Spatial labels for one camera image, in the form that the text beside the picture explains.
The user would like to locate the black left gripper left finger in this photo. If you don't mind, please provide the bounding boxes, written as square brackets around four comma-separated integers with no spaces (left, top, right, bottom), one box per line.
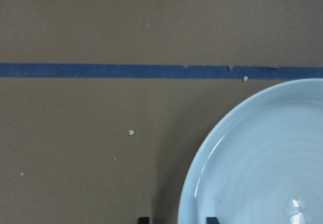
[137,216,149,224]

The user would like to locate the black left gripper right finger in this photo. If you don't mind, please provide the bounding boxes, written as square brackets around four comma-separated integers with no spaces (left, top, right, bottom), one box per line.
[206,217,218,224]

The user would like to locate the blue plate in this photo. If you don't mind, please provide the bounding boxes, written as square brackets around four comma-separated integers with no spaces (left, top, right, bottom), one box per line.
[178,79,322,223]

